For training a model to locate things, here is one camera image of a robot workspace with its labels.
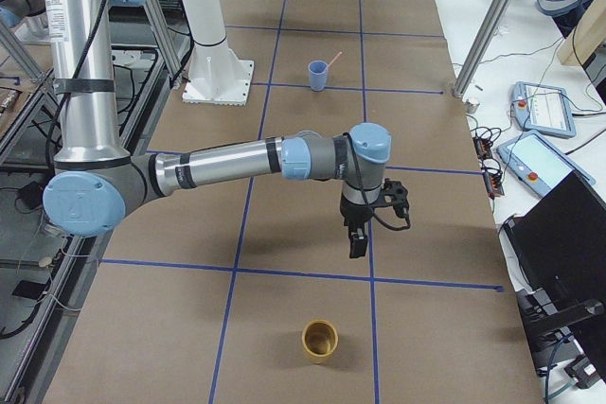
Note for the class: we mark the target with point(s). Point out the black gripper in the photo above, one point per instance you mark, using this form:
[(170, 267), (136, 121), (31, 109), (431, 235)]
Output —
[(354, 215)]

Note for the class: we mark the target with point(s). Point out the blue cup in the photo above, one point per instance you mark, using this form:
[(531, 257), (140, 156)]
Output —
[(318, 75)]

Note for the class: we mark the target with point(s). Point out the pink chopstick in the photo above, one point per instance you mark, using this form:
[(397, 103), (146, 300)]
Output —
[(334, 60)]

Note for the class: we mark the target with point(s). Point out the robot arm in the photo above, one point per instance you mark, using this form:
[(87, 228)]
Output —
[(97, 182)]

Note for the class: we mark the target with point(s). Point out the yellow wooden cup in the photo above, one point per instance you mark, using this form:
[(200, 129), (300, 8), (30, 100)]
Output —
[(319, 341)]

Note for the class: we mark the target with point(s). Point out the brown paper table cover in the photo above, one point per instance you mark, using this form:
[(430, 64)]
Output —
[(202, 296)]

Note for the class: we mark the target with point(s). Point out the black orange terminal strip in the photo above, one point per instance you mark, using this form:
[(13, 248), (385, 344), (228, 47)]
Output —
[(491, 170)]

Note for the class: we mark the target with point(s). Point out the small metal cylinder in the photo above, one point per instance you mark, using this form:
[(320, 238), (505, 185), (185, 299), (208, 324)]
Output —
[(471, 105)]

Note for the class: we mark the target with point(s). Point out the near teach pendant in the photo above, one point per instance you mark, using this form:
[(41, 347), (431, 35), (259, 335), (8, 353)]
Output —
[(537, 163)]

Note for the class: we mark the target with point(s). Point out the teach pendant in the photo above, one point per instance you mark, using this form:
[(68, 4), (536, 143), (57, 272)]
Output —
[(542, 108), (537, 163)]

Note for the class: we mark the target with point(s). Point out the black monitor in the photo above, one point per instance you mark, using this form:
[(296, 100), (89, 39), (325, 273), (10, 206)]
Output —
[(560, 246)]

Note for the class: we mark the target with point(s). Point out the far teach pendant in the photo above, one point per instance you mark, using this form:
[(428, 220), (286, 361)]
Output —
[(542, 108)]

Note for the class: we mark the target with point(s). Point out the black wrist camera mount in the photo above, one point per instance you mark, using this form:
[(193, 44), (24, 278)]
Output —
[(393, 194)]

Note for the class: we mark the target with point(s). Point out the white camera post base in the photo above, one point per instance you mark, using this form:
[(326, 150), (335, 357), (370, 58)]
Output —
[(215, 75)]

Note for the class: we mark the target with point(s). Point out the aluminium frame post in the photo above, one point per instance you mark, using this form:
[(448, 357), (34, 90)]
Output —
[(479, 46)]

